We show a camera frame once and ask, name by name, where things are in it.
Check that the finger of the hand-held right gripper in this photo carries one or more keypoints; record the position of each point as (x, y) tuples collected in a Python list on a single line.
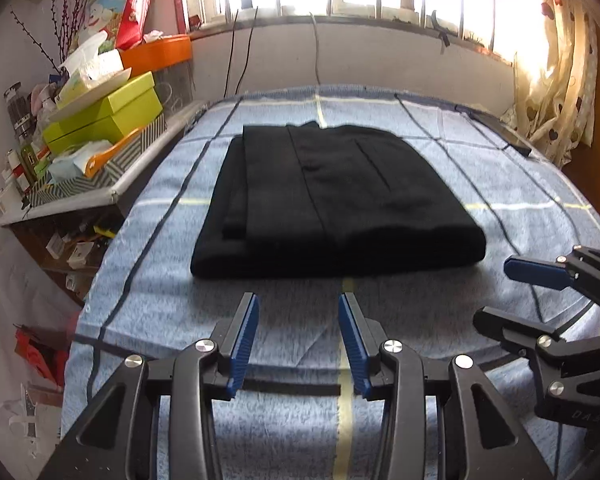
[(535, 270), (510, 330)]

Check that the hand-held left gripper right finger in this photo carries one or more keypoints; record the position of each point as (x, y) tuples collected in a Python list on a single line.
[(352, 345)]

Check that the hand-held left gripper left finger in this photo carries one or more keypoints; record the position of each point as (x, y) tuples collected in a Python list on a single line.
[(244, 340)]

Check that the black pants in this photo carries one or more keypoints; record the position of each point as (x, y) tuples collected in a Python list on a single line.
[(340, 200)]

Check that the blue plaid bedsheet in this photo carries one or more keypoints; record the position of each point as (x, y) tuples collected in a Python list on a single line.
[(155, 280)]

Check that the cream heart print curtain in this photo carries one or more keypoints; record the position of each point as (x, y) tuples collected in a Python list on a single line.
[(550, 110)]

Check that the cluttered bedside shelf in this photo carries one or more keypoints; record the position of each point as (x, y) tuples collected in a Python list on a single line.
[(130, 185)]

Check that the red paper bag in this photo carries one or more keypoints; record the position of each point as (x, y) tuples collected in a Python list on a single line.
[(42, 355)]

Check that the black white striped box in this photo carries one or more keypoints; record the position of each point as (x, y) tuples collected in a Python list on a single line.
[(130, 152)]

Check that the black hook clamp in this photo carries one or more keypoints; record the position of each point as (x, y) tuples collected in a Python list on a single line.
[(440, 30)]

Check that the lime green shoebox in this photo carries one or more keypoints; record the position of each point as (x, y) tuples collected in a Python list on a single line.
[(125, 105)]

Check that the orange box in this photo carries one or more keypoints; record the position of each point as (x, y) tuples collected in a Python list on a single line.
[(160, 52)]

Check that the white tissue pack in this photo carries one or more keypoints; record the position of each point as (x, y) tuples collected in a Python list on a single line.
[(92, 67)]

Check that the dark glass jar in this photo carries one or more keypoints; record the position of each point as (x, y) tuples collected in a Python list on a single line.
[(19, 110)]

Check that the red printed package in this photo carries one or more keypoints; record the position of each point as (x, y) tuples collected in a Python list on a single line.
[(140, 5)]

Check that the cartoon print bag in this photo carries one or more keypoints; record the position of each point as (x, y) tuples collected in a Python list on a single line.
[(105, 5)]

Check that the dark dried flower branches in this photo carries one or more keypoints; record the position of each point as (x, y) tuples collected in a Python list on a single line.
[(55, 20)]

